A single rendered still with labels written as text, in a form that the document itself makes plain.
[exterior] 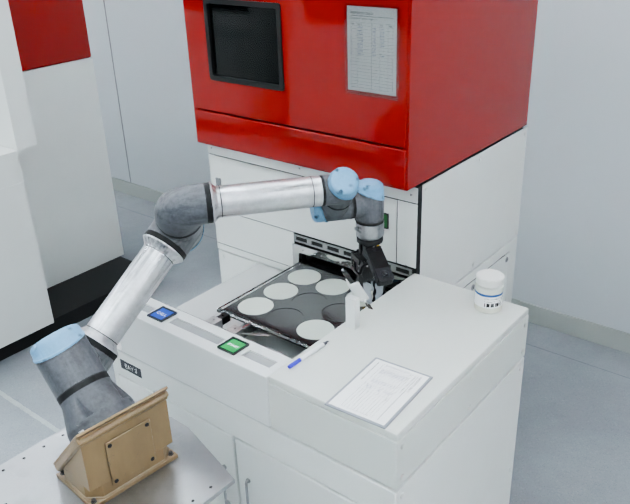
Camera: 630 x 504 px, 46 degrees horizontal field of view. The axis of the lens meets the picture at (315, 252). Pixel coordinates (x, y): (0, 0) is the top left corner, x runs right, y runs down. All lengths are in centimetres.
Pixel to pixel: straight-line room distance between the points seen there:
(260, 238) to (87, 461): 113
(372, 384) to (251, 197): 51
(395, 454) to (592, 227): 216
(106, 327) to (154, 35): 338
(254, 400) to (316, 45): 94
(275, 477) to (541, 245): 214
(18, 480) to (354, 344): 80
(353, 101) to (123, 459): 106
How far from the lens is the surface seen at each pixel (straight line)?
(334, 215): 188
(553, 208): 356
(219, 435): 196
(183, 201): 173
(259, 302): 212
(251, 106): 226
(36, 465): 182
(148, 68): 509
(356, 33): 196
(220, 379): 184
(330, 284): 220
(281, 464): 183
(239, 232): 254
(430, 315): 192
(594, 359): 363
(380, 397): 162
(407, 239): 210
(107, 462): 163
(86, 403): 161
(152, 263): 182
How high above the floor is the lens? 194
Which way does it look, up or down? 26 degrees down
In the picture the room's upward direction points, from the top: 2 degrees counter-clockwise
